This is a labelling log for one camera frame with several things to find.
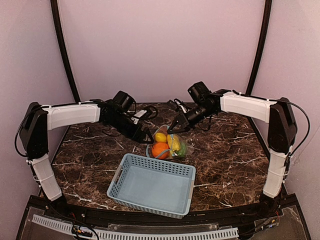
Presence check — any green toy bitter gourd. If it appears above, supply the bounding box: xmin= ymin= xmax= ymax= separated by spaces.
xmin=176 ymin=142 xmax=187 ymax=157

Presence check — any black table front rail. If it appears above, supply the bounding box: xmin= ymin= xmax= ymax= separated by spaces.
xmin=65 ymin=204 xmax=262 ymax=227

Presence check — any orange toy fruit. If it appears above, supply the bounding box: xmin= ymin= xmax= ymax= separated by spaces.
xmin=151 ymin=142 xmax=170 ymax=160

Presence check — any black frame post right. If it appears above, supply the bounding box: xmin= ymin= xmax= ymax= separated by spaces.
xmin=245 ymin=0 xmax=273 ymax=95

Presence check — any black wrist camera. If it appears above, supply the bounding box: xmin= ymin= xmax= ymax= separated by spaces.
xmin=112 ymin=90 xmax=135 ymax=112
xmin=187 ymin=81 xmax=212 ymax=104

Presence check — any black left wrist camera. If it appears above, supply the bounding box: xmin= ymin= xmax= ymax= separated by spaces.
xmin=112 ymin=90 xmax=135 ymax=112

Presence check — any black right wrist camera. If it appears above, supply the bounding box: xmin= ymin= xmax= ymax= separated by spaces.
xmin=187 ymin=81 xmax=212 ymax=104

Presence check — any yellow toy mango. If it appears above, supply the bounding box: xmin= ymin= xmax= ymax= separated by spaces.
xmin=154 ymin=132 xmax=167 ymax=143

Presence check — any light blue perforated plastic basket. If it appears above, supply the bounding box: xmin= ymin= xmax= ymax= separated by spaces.
xmin=106 ymin=153 xmax=196 ymax=219

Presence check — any black frame post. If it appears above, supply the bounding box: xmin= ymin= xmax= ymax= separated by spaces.
xmin=245 ymin=0 xmax=273 ymax=95
xmin=50 ymin=0 xmax=81 ymax=103

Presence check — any clear zip bag blue zipper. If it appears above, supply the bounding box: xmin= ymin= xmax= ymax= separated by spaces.
xmin=145 ymin=125 xmax=195 ymax=160

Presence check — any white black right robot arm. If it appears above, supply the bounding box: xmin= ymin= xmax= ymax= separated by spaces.
xmin=167 ymin=81 xmax=298 ymax=199

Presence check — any black frame post left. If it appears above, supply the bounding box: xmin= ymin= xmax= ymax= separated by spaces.
xmin=50 ymin=0 xmax=81 ymax=103

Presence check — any white slotted cable duct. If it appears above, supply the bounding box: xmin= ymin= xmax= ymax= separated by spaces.
xmin=31 ymin=214 xmax=239 ymax=240

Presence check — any yellow wrinkled toy fruit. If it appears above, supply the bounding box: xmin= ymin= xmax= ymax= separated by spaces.
xmin=167 ymin=134 xmax=180 ymax=152

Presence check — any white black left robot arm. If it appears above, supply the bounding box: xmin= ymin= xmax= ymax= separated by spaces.
xmin=14 ymin=99 xmax=154 ymax=202

